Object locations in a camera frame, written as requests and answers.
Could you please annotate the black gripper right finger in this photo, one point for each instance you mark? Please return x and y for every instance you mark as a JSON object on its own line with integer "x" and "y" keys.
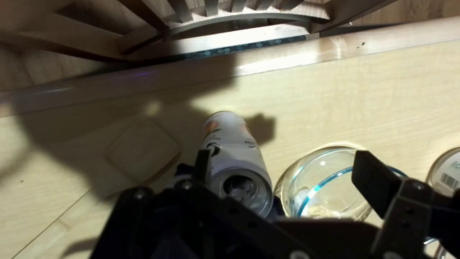
{"x": 412, "y": 210}

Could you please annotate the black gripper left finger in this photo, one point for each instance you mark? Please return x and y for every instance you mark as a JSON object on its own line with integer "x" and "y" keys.
{"x": 159, "y": 216}

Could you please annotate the white drink can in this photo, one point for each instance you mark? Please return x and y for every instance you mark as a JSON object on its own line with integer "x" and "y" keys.
{"x": 232, "y": 153}

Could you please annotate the square wooden coaster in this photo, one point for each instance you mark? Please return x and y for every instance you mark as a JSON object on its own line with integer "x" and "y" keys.
{"x": 143, "y": 150}

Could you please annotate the clear glass bowl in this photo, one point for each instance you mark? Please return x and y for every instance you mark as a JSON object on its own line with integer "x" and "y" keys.
{"x": 326, "y": 187}

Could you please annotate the light wooden table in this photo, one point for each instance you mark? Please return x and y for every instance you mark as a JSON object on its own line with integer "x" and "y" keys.
{"x": 360, "y": 95}

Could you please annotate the wooden slat-back chair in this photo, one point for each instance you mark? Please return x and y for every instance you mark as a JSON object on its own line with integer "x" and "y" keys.
{"x": 239, "y": 19}

